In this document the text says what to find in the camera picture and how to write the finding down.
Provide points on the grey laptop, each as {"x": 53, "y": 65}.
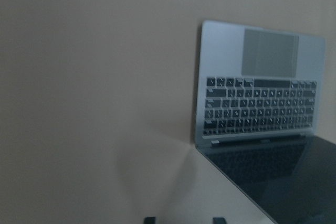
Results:
{"x": 258, "y": 98}

